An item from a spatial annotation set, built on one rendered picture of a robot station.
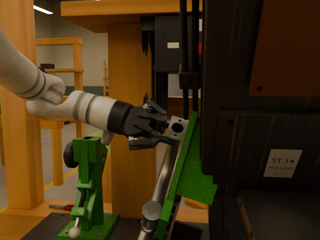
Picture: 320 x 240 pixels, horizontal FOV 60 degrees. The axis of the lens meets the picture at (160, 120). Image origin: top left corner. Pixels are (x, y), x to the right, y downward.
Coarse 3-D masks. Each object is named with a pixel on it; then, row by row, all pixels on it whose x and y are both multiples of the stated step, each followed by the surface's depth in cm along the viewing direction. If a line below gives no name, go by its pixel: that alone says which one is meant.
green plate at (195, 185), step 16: (192, 112) 48; (192, 128) 48; (192, 144) 50; (192, 160) 50; (176, 176) 50; (192, 176) 50; (208, 176) 50; (176, 192) 51; (192, 192) 51; (208, 192) 50
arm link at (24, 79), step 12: (0, 36) 39; (0, 48) 40; (12, 48) 43; (0, 60) 41; (12, 60) 44; (24, 60) 48; (0, 72) 43; (12, 72) 46; (24, 72) 49; (36, 72) 53; (0, 84) 49; (12, 84) 49; (24, 84) 51; (36, 84) 54; (24, 96) 55
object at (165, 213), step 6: (168, 204) 50; (162, 210) 49; (168, 210) 49; (162, 216) 48; (168, 216) 48; (162, 222) 49; (168, 222) 48; (162, 228) 51; (156, 234) 54; (162, 234) 53
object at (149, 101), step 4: (148, 100) 65; (148, 104) 65; (152, 104) 65; (156, 104) 65; (152, 108) 65; (156, 108) 64; (160, 108) 64; (152, 112) 66; (156, 112) 65; (160, 112) 64; (164, 112) 64
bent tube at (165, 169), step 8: (176, 120) 61; (184, 120) 61; (168, 128) 60; (176, 128) 63; (184, 128) 60; (168, 136) 59; (176, 136) 59; (184, 136) 59; (168, 152) 66; (176, 152) 66; (168, 160) 67; (168, 168) 67; (160, 176) 67; (168, 176) 67; (160, 184) 66; (168, 184) 67; (160, 192) 65; (160, 200) 64; (144, 232) 58
